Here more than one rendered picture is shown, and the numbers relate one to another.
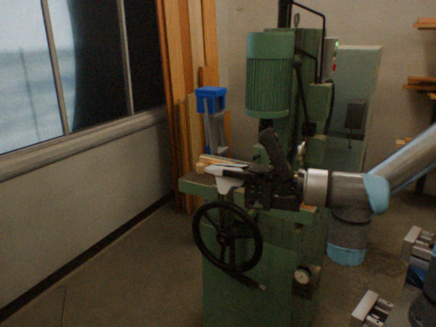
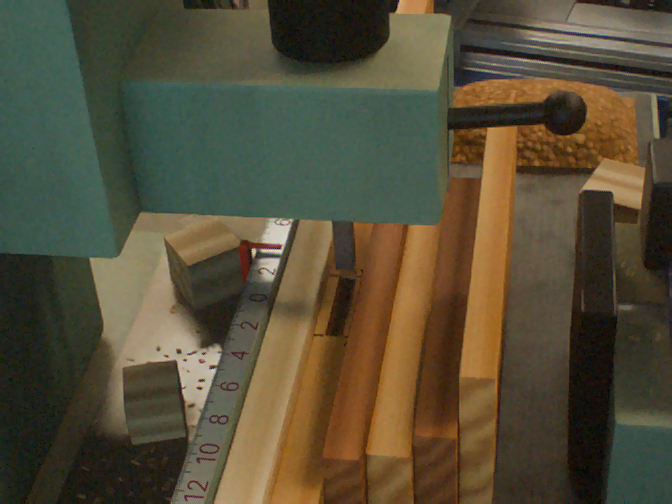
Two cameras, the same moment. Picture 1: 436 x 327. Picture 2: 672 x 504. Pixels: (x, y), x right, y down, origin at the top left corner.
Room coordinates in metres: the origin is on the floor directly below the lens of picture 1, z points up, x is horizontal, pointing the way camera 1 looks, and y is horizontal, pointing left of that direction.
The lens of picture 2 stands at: (1.52, 0.26, 1.32)
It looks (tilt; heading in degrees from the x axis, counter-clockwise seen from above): 37 degrees down; 252
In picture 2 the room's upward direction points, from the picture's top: 4 degrees counter-clockwise
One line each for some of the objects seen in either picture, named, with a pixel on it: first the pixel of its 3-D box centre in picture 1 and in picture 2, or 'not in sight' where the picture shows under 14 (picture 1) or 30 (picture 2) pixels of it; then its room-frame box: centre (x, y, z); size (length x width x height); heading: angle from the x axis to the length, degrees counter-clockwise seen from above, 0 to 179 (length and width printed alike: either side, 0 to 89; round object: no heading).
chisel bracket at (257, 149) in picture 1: (266, 152); (294, 125); (1.39, -0.21, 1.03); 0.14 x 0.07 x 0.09; 150
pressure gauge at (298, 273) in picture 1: (302, 276); not in sight; (1.06, -0.32, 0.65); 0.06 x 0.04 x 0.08; 60
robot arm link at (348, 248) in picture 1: (347, 231); not in sight; (0.63, -0.27, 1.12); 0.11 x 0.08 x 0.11; 164
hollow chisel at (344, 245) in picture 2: not in sight; (343, 223); (1.37, -0.20, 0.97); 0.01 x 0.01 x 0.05; 60
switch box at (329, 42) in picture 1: (327, 57); not in sight; (1.58, -0.48, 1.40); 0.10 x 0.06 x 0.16; 150
